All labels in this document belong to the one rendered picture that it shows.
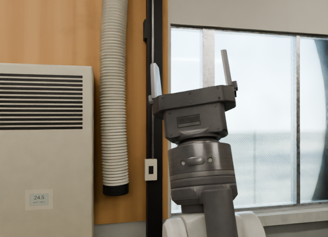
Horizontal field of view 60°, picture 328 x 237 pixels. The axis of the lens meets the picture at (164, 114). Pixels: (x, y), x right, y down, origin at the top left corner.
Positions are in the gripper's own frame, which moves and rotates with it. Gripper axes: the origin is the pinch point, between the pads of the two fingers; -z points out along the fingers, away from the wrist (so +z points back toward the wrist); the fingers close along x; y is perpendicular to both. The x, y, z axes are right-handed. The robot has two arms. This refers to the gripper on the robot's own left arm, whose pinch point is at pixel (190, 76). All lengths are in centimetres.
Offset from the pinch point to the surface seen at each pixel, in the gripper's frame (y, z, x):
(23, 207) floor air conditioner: -86, 15, -101
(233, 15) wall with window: -139, -102, 18
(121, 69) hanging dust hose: -101, -57, -52
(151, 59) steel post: -114, -67, -37
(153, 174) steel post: -131, 2, -46
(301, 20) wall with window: -163, -101, 66
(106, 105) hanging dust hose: -101, -37, -62
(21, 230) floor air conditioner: -89, 26, -104
